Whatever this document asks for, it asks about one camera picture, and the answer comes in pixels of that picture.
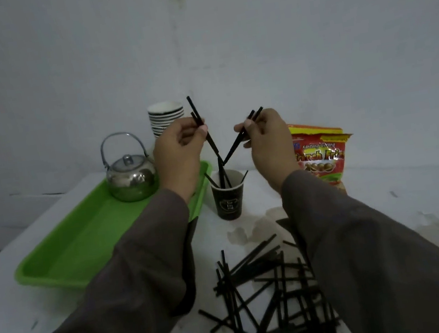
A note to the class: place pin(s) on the person's left hand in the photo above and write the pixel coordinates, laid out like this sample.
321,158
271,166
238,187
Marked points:
175,160

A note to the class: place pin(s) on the person's right hand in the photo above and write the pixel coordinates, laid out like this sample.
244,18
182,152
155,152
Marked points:
273,152

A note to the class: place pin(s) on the person's left thumb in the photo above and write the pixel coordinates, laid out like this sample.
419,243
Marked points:
196,133

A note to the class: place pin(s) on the person's right middle finger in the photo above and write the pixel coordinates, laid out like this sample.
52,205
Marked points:
247,143

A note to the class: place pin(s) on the person's right thumb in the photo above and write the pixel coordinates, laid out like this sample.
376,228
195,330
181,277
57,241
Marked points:
243,126

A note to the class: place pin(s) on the long black straw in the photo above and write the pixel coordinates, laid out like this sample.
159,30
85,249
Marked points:
214,145

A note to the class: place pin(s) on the person's left forearm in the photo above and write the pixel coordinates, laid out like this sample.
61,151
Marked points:
127,293

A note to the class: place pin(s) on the person's right forearm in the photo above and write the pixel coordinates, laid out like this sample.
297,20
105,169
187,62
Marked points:
382,263

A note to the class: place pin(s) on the stack of white paper cups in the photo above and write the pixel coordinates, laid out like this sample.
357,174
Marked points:
165,117

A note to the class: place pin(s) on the black paper cup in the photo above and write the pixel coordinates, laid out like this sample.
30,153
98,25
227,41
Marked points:
228,202

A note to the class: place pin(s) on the red and yellow snack packet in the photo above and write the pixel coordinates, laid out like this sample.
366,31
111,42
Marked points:
321,157

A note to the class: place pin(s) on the steel kettle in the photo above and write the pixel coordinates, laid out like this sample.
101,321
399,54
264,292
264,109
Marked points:
130,177

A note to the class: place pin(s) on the green plastic tray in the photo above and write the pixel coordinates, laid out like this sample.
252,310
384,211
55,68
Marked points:
86,237

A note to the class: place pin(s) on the pile of black straws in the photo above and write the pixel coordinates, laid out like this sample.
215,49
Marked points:
264,301

